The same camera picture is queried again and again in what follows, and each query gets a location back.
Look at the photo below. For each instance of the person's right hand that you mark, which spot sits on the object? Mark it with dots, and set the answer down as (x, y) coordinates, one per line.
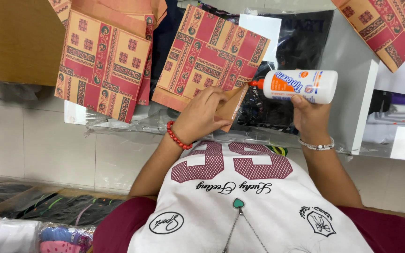
(311, 119)

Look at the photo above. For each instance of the person's left hand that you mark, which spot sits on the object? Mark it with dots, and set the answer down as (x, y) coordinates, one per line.
(197, 114)

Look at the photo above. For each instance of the white glue bottle orange cap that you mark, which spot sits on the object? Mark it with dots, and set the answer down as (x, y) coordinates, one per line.
(301, 85)

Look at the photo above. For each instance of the patterned red paper bag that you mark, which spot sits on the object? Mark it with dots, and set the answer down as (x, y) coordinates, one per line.
(388, 28)
(209, 56)

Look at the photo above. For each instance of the white shelf unit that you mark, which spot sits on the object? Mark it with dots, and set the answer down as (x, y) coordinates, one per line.
(350, 80)

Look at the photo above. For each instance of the clear plastic sheet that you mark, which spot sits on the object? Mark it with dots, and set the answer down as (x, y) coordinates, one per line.
(132, 121)

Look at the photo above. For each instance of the black garment in plastic bag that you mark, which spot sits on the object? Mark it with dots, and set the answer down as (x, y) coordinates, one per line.
(302, 42)

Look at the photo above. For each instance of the dark blue garment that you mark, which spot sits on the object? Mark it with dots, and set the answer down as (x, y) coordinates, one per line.
(165, 38)

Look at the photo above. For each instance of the white paper sheet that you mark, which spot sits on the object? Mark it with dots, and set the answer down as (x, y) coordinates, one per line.
(262, 26)

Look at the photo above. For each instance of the white printed shirt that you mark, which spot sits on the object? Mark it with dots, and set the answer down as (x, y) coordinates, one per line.
(244, 210)

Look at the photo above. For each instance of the stack of patterned paper bags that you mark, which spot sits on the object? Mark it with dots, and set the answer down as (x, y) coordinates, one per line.
(100, 59)

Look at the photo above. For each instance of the black garments in plastic bags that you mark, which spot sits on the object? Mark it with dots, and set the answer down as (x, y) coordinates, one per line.
(51, 207)

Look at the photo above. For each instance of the colourful socks packet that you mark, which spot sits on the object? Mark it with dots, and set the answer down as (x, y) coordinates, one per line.
(65, 240)

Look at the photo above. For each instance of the brown cardboard sheet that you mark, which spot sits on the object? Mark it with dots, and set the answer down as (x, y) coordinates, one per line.
(16, 38)

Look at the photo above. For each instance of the white socks packets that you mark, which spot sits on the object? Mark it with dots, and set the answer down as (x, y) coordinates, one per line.
(5, 235)

